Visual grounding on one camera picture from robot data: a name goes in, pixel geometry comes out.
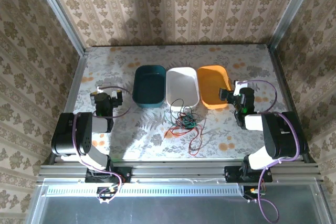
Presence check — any aluminium side rail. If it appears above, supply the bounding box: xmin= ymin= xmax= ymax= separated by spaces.
xmin=267 ymin=45 xmax=317 ymax=164
xmin=48 ymin=48 xmax=89 ymax=166

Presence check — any black cable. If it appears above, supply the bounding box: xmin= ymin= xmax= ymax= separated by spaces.
xmin=178 ymin=105 xmax=202 ymax=130
xmin=169 ymin=98 xmax=186 ymax=126

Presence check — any black cable connector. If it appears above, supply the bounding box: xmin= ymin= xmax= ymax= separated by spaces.
xmin=243 ymin=186 xmax=266 ymax=204
xmin=96 ymin=186 xmax=119 ymax=205

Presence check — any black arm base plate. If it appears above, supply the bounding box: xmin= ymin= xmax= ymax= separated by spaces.
xmin=224 ymin=165 xmax=273 ymax=183
xmin=85 ymin=165 xmax=132 ymax=184

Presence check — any slotted cable duct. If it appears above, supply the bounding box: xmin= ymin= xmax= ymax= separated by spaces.
xmin=44 ymin=183 xmax=244 ymax=197

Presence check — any white plastic bin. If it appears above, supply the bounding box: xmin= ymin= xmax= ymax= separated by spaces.
xmin=165 ymin=66 xmax=200 ymax=108

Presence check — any green cable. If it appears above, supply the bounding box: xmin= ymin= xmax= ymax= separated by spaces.
xmin=181 ymin=118 xmax=197 ymax=130
xmin=163 ymin=110 xmax=184 ymax=127

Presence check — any grey metal sheet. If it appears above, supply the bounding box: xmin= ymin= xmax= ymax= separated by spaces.
xmin=25 ymin=178 xmax=333 ymax=224

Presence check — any aluminium frame post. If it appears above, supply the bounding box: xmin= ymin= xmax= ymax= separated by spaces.
xmin=267 ymin=0 xmax=321 ymax=51
xmin=30 ymin=0 xmax=87 ymax=56

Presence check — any orange plastic bin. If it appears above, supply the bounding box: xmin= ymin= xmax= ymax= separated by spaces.
xmin=196 ymin=65 xmax=233 ymax=110

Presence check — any floral tablecloth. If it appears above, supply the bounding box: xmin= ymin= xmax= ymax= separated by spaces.
xmin=60 ymin=44 xmax=299 ymax=161

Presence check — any red cable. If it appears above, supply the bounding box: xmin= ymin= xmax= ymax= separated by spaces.
xmin=188 ymin=123 xmax=203 ymax=156
xmin=164 ymin=119 xmax=203 ymax=138

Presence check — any aluminium cross rail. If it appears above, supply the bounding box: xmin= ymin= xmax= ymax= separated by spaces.
xmin=36 ymin=163 xmax=322 ymax=184

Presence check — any teal plastic bin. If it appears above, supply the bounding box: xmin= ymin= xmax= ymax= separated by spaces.
xmin=132 ymin=65 xmax=167 ymax=109

